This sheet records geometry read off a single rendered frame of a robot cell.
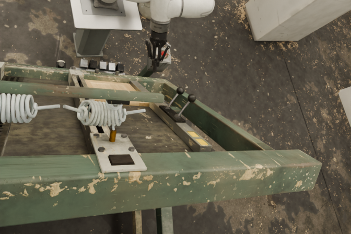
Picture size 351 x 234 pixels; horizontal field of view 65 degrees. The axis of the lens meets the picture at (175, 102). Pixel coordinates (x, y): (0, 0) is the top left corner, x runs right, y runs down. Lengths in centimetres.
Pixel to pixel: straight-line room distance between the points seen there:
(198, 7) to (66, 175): 92
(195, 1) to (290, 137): 290
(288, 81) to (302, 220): 180
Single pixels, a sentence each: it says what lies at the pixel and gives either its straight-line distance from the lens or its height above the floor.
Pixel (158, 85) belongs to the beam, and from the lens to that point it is 189.
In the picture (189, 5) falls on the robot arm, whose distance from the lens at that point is 126.
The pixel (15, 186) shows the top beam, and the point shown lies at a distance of 60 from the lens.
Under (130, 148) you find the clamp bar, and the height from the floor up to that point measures 185.
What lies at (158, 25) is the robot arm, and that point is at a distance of 127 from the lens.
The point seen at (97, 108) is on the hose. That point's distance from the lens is 69.
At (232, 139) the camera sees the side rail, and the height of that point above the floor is 156.
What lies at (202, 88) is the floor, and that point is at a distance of 319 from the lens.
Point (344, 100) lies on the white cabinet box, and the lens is 498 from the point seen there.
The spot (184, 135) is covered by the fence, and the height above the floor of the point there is 157.
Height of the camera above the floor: 251
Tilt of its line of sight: 58 degrees down
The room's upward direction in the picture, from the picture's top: 57 degrees clockwise
